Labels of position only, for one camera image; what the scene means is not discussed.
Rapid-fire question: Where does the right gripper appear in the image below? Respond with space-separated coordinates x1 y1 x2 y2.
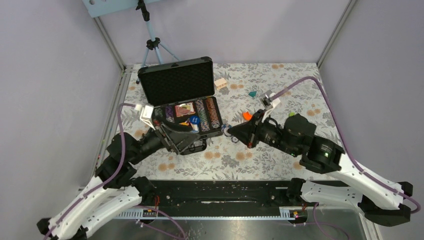
227 108 298 156

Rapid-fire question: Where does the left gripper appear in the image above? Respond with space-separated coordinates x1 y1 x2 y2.
130 115 202 165

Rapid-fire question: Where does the blue playing card deck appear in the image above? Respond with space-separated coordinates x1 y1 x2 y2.
190 123 199 133

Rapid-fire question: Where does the blue small blind button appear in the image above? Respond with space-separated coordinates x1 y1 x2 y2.
189 115 201 125

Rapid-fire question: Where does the black poker chip case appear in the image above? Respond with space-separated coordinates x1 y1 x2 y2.
137 56 223 155

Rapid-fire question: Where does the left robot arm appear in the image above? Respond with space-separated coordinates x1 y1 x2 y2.
36 119 200 240

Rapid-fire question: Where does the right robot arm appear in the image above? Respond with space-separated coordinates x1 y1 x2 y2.
227 110 413 227

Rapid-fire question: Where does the orange curved block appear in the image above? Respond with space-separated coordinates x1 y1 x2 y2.
242 111 253 121

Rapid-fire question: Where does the purple poker chip row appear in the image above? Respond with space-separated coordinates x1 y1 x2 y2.
165 105 175 123

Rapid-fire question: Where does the blue tan poker chip row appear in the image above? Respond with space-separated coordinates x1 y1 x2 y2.
195 99 210 132

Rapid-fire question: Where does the red playing card deck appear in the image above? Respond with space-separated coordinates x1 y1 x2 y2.
174 102 196 118

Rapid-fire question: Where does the orange black poker chip row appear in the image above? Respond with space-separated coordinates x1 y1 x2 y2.
206 98 221 129

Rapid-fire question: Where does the teal triangular block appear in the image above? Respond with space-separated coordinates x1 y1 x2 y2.
248 91 257 98

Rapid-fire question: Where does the beige toy block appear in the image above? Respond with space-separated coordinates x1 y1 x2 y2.
214 77 228 90

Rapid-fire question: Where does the light blue tripod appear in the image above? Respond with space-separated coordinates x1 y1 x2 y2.
135 0 180 67

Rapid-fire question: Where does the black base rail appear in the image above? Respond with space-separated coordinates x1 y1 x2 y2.
122 179 354 220

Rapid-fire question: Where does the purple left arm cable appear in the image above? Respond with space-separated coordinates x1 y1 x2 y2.
43 102 186 240

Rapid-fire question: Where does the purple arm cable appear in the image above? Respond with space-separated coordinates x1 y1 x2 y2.
43 102 186 240
271 76 422 240

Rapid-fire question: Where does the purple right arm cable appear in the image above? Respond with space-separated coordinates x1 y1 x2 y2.
271 76 422 240

